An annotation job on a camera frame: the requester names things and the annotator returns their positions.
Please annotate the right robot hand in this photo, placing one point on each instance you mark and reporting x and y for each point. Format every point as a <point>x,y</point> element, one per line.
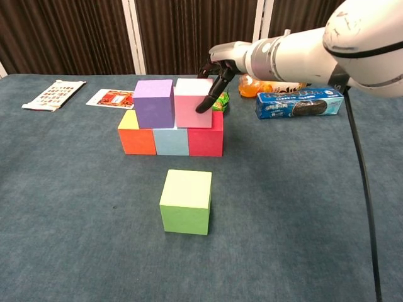
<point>230,53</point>

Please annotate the pink cube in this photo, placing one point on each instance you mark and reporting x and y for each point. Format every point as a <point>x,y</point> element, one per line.
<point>189,110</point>

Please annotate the red cube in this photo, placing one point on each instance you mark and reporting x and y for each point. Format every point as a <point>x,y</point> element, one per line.
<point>204,143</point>

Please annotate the purple cube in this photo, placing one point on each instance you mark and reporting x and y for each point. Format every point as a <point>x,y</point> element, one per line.
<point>152,107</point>

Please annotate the light blue cube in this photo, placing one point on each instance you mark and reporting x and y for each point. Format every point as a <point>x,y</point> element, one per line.
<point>171,143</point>

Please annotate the orange cube with yellow face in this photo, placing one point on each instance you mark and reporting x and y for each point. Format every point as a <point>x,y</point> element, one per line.
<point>137,143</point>

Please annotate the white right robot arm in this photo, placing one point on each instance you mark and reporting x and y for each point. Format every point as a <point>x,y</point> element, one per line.
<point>299,59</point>

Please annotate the orange drink bottle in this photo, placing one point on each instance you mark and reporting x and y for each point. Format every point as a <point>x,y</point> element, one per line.
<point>252,88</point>

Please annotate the green and white snack packet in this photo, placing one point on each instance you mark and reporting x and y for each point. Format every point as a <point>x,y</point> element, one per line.
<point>222,104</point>

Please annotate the dark brown ribbed partition panel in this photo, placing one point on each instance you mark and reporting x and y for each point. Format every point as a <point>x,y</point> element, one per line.
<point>182,31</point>
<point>299,15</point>
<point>63,31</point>

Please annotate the blue cookie box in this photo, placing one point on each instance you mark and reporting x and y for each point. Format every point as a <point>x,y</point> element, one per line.
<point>283,108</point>

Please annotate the white card with red picture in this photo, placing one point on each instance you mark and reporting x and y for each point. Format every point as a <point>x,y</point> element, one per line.
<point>110,99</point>

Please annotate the green cube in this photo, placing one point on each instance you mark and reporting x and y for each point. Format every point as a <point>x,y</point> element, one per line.
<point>184,204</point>

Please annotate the white sheet with red prints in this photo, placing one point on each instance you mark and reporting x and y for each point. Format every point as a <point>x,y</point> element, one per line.
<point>53,96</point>

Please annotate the blue-grey table mat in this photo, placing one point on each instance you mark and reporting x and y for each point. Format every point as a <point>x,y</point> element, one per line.
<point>94,251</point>

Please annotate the white partition frame post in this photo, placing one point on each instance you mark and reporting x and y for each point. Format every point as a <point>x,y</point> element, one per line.
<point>133,37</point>
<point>264,19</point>
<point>2,70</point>

